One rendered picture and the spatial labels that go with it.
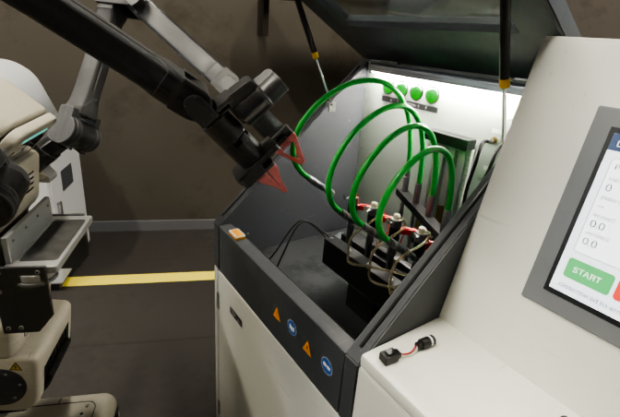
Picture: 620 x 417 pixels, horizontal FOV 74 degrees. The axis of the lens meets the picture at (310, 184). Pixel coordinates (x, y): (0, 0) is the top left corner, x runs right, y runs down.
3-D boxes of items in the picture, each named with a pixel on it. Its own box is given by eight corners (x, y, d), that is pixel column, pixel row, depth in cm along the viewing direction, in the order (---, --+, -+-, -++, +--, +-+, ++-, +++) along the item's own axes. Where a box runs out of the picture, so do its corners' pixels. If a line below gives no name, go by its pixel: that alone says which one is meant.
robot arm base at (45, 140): (28, 136, 112) (6, 148, 101) (52, 119, 112) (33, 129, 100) (53, 161, 115) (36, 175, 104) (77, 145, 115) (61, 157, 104)
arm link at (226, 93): (177, 89, 74) (178, 106, 67) (225, 46, 73) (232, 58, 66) (223, 135, 81) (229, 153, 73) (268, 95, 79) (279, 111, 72)
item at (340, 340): (219, 270, 133) (219, 225, 127) (232, 267, 135) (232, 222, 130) (337, 414, 86) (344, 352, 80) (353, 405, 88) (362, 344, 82)
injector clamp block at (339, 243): (319, 282, 123) (324, 237, 118) (346, 274, 129) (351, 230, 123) (403, 355, 97) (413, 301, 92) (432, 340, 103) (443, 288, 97)
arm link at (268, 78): (230, 96, 106) (216, 82, 98) (262, 65, 106) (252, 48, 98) (259, 127, 103) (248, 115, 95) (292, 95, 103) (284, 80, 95)
